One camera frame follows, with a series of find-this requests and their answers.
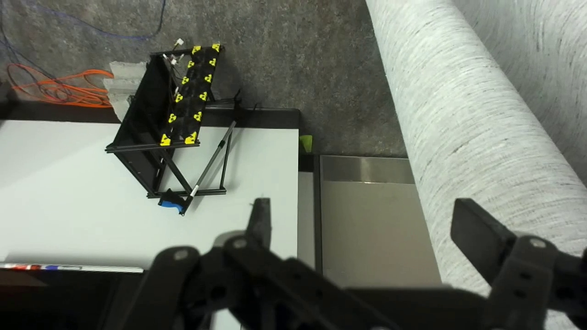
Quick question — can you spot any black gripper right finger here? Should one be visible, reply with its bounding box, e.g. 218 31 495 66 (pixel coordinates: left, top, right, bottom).
449 198 587 330

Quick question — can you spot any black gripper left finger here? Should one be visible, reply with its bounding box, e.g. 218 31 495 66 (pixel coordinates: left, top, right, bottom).
120 196 381 330

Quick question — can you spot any grey fabric curtain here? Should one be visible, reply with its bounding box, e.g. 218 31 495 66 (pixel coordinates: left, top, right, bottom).
362 0 587 330

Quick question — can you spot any blue clamp piece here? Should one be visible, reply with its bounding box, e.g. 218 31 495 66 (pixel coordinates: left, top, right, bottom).
155 189 188 217

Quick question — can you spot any black stand with yellow markers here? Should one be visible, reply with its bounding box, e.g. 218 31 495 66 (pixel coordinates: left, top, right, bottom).
104 39 241 217

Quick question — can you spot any orange cable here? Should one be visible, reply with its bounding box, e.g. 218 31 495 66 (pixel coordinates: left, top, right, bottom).
5 61 115 112

